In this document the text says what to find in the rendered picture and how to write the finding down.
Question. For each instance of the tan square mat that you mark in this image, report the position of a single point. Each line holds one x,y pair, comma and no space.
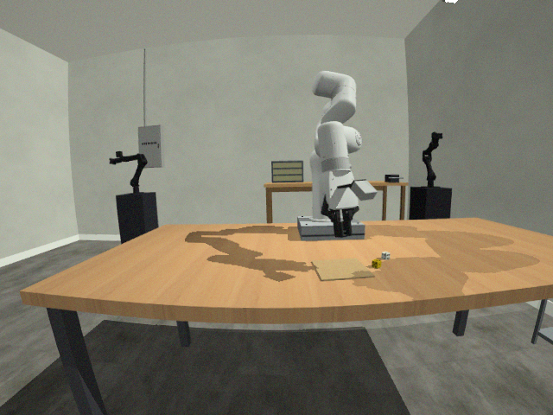
341,269

